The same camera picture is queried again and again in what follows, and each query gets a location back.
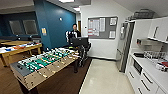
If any black computer monitor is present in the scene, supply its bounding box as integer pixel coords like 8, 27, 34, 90
70, 36, 90, 48

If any person in black top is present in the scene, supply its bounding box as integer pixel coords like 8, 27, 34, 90
68, 23, 82, 39

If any large printed board sheet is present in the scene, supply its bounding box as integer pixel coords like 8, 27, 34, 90
89, 18, 100, 37

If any tall white board sheet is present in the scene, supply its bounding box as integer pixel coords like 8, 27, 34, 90
99, 18, 106, 33

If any small white board sheet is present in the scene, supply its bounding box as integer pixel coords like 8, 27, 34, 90
109, 17, 118, 26
109, 30, 116, 39

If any stainless steel refrigerator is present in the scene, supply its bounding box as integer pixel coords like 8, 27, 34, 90
116, 20, 136, 74

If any yellow pillar sign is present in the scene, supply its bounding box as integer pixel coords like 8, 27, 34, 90
41, 27, 48, 36

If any green foosball table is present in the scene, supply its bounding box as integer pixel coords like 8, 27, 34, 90
9, 47, 81, 94

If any black built-in microwave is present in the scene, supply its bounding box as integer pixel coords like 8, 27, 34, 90
132, 59, 144, 76

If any interior glass window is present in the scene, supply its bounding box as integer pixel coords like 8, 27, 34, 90
8, 19, 24, 35
23, 19, 39, 35

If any grey pile on refrigerator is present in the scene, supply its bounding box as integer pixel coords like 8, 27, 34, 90
128, 9, 156, 21

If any white wide drawer unit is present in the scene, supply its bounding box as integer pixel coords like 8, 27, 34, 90
126, 54, 168, 94

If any grey wall notice board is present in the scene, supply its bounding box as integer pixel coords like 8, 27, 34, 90
87, 15, 119, 40

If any black wire dish rack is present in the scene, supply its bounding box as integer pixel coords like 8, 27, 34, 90
143, 50, 168, 63

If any white two-door wall cabinet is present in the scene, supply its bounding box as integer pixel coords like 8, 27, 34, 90
148, 16, 168, 44

